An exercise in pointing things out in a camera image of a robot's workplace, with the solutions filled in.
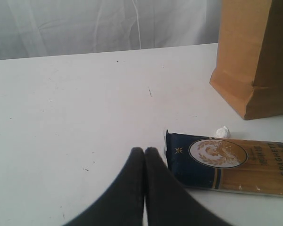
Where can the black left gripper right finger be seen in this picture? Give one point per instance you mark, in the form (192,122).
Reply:
(167,202)

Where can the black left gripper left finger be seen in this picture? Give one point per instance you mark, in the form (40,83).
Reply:
(123,202)

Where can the brown paper bag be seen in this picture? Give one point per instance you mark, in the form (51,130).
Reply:
(249,65)

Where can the white wrapped candy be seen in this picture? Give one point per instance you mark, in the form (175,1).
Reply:
(223,132)

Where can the spaghetti packet navy blue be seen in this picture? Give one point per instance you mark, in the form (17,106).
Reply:
(231,165)

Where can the white curtain backdrop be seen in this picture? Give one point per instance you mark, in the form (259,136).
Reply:
(36,28)

